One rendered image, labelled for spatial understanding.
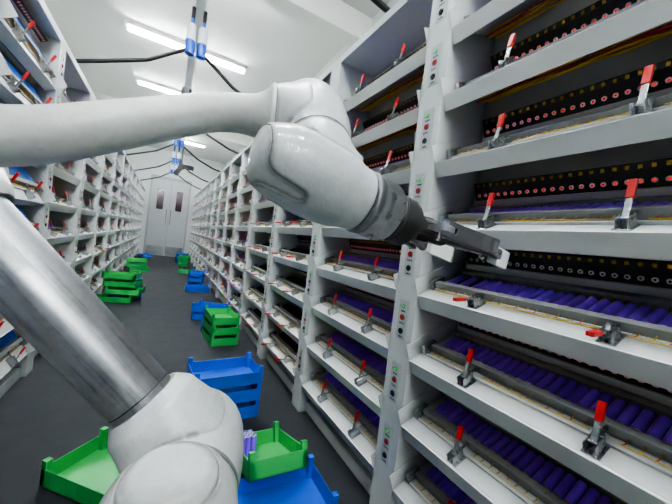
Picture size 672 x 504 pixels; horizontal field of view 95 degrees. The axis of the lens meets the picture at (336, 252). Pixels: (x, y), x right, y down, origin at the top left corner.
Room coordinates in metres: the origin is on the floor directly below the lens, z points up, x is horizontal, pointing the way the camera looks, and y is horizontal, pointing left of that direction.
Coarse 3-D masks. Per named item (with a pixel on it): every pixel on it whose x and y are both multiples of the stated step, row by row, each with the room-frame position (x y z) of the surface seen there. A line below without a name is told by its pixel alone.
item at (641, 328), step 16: (448, 288) 0.88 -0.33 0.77; (464, 288) 0.83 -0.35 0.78; (496, 304) 0.73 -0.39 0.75; (512, 304) 0.72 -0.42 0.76; (528, 304) 0.68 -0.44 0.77; (544, 304) 0.66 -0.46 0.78; (560, 320) 0.61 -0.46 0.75; (576, 320) 0.61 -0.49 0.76; (592, 320) 0.58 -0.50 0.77; (608, 320) 0.56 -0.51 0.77; (624, 320) 0.54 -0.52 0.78; (656, 336) 0.50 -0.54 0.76
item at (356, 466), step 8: (312, 408) 1.48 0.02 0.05; (312, 416) 1.48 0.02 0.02; (320, 416) 1.42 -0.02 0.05; (320, 424) 1.40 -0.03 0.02; (328, 424) 1.37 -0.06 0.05; (328, 432) 1.33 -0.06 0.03; (336, 432) 1.31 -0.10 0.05; (328, 440) 1.33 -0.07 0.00; (336, 440) 1.27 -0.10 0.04; (336, 448) 1.27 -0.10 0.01; (344, 448) 1.22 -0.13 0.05; (344, 456) 1.21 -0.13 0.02; (352, 456) 1.17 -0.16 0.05; (352, 464) 1.16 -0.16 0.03; (360, 464) 1.13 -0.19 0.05; (360, 472) 1.11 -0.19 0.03; (368, 472) 1.10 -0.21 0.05; (360, 480) 1.11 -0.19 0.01; (368, 480) 1.07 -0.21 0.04; (368, 488) 1.07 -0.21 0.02
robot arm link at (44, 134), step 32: (160, 96) 0.40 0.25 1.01; (192, 96) 0.42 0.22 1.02; (224, 96) 0.44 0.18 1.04; (256, 96) 0.45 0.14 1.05; (288, 96) 0.44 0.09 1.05; (320, 96) 0.45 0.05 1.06; (0, 128) 0.30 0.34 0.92; (32, 128) 0.32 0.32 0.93; (64, 128) 0.33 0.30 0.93; (96, 128) 0.35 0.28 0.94; (128, 128) 0.37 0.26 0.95; (160, 128) 0.39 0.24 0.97; (192, 128) 0.42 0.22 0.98; (224, 128) 0.46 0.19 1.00; (256, 128) 0.46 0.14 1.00; (0, 160) 0.32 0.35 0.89; (32, 160) 0.33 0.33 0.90; (64, 160) 0.35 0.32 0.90
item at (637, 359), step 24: (456, 264) 0.99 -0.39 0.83; (432, 288) 0.92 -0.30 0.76; (624, 288) 0.64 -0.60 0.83; (648, 288) 0.60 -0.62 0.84; (432, 312) 0.88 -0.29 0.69; (456, 312) 0.80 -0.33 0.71; (480, 312) 0.73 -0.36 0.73; (504, 312) 0.71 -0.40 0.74; (504, 336) 0.69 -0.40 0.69; (528, 336) 0.64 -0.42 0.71; (552, 336) 0.60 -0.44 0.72; (576, 336) 0.57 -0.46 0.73; (600, 360) 0.54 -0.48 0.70; (624, 360) 0.50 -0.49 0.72; (648, 360) 0.48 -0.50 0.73
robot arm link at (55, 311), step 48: (0, 192) 0.45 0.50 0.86; (0, 240) 0.43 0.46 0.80; (0, 288) 0.42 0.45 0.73; (48, 288) 0.44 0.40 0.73; (48, 336) 0.43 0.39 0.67; (96, 336) 0.46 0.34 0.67; (96, 384) 0.45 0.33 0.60; (144, 384) 0.48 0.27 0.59; (192, 384) 0.52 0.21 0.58; (144, 432) 0.45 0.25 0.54; (192, 432) 0.47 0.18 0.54; (240, 432) 0.55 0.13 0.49
